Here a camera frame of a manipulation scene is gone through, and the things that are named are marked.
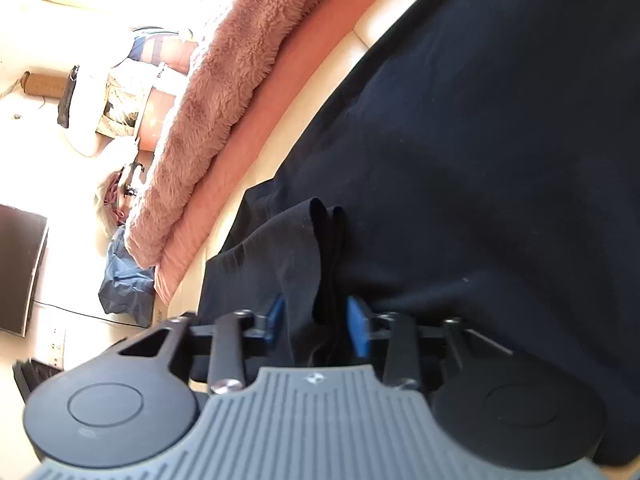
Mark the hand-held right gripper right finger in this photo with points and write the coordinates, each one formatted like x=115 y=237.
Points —
x=357 y=325

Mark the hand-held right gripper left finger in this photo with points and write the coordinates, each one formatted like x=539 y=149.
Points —
x=275 y=312

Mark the black pants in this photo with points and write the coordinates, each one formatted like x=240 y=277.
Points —
x=475 y=160

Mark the blue cloth bag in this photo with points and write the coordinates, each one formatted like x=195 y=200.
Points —
x=125 y=285

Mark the salmon pink bed sheet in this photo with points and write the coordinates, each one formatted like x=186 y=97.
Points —
x=260 y=125

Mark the pile of light clothes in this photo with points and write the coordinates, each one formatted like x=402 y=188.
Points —
x=112 y=200

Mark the pink fluffy blanket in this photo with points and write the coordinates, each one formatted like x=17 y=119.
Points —
x=210 y=125

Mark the orange plastic storage bin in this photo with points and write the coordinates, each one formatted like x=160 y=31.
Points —
x=160 y=110

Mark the black flat screen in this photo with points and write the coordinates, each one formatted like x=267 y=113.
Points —
x=20 y=270

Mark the stack of bedding bundles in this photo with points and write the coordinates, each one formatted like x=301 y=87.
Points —
x=110 y=95

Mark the white wall socket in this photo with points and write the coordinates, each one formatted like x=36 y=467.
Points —
x=56 y=347

